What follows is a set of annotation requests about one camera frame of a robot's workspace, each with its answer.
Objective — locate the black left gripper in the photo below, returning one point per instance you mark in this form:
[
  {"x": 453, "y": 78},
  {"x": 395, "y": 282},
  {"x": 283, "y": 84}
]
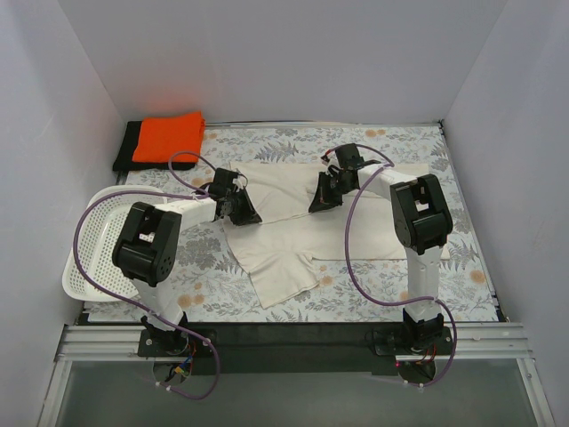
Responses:
[{"x": 237, "y": 203}]

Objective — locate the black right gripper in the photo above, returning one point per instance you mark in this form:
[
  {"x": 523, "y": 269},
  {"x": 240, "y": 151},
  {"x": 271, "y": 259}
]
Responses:
[{"x": 331, "y": 186}]

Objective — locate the cream white t shirt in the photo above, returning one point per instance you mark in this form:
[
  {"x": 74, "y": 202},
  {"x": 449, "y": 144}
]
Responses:
[{"x": 279, "y": 253}]

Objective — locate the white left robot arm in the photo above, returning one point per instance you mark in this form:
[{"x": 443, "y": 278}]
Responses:
[{"x": 146, "y": 249}]

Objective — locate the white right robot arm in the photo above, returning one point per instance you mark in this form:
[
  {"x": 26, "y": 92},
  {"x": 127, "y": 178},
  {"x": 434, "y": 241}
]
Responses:
[{"x": 422, "y": 223}]

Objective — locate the floral patterned table cloth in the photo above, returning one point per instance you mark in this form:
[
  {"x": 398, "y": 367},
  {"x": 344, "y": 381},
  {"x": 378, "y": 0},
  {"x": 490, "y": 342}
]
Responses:
[{"x": 210, "y": 285}]

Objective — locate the orange folded t shirt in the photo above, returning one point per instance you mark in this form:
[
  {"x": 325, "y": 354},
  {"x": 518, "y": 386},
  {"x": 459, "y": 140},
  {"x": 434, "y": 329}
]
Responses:
[{"x": 162, "y": 137}]

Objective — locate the black folded t shirt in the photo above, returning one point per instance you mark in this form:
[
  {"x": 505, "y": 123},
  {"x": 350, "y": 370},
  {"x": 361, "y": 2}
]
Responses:
[{"x": 123, "y": 162}]

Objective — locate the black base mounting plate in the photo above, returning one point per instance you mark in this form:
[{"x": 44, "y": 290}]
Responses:
[{"x": 304, "y": 361}]

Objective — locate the white plastic laundry basket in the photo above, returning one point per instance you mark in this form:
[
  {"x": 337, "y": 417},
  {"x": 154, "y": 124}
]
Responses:
[{"x": 96, "y": 242}]

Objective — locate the aluminium front frame rail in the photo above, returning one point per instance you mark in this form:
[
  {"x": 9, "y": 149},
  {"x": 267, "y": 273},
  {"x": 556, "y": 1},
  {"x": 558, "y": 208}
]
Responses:
[{"x": 478, "y": 340}]

